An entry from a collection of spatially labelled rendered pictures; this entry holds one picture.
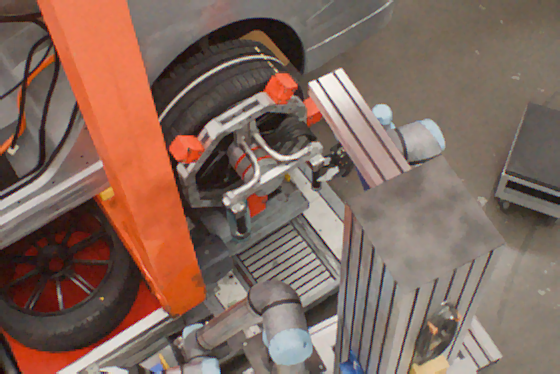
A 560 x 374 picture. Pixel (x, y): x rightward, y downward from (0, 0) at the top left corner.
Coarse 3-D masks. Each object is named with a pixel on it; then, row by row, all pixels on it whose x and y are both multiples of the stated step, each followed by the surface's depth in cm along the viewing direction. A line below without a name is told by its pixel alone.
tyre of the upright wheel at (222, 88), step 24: (216, 48) 323; (240, 48) 326; (264, 48) 337; (168, 72) 322; (192, 72) 318; (216, 72) 316; (240, 72) 317; (264, 72) 321; (288, 72) 334; (168, 96) 319; (192, 96) 314; (216, 96) 312; (240, 96) 317; (168, 120) 317; (192, 120) 312; (168, 144) 318
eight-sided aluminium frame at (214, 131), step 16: (256, 96) 317; (240, 112) 317; (256, 112) 315; (288, 112) 328; (304, 112) 334; (208, 128) 313; (224, 128) 311; (208, 144) 313; (288, 144) 356; (192, 176) 322; (192, 192) 331; (208, 192) 347; (224, 192) 354
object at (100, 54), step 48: (48, 0) 184; (96, 0) 189; (96, 48) 200; (96, 96) 213; (144, 96) 224; (96, 144) 249; (144, 144) 240; (144, 192) 258; (144, 240) 280; (192, 288) 328
